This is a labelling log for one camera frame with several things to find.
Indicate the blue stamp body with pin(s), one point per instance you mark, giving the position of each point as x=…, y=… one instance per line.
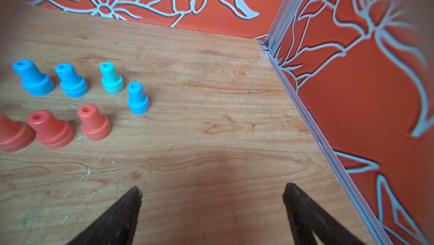
x=32, y=79
x=137, y=100
x=72, y=83

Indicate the red stamp body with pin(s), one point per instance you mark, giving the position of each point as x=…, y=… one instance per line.
x=15, y=135
x=50, y=131
x=94, y=124

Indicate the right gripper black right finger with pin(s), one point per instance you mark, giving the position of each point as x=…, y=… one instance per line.
x=308, y=220

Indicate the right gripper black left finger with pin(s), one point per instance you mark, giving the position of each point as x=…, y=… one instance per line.
x=117, y=225

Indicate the teal stamp body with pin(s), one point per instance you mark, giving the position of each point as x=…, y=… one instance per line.
x=112, y=82

